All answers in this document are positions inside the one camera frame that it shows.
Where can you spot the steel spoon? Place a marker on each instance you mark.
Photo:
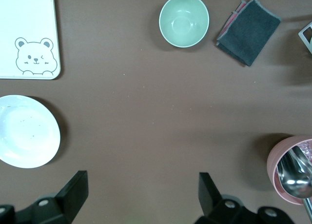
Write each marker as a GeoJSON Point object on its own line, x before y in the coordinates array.
{"type": "Point", "coordinates": [293, 182]}

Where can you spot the cream bear print tray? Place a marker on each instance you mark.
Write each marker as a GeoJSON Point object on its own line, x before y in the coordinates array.
{"type": "Point", "coordinates": [26, 19]}

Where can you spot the pink metal pot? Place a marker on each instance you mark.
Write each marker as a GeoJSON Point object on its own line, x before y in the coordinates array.
{"type": "Point", "coordinates": [274, 165]}

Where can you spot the dark grey folded cloth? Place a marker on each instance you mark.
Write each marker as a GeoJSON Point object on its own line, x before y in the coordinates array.
{"type": "Point", "coordinates": [251, 31]}

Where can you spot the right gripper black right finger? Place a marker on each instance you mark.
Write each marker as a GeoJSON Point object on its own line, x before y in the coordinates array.
{"type": "Point", "coordinates": [209, 197]}

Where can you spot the pale green bowl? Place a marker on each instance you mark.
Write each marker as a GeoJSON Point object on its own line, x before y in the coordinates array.
{"type": "Point", "coordinates": [184, 20]}

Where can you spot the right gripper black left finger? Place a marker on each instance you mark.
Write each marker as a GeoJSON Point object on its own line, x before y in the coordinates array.
{"type": "Point", "coordinates": [73, 194]}

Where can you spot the white round plate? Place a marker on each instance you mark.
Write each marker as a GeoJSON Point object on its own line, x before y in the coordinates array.
{"type": "Point", "coordinates": [26, 131]}

